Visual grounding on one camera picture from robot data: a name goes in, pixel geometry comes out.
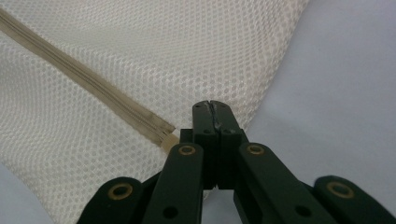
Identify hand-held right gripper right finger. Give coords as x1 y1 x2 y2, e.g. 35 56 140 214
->
211 100 250 190

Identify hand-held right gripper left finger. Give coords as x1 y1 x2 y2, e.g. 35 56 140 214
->
179 99 220 190

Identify white mesh laundry bag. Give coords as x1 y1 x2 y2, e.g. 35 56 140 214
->
0 0 311 224

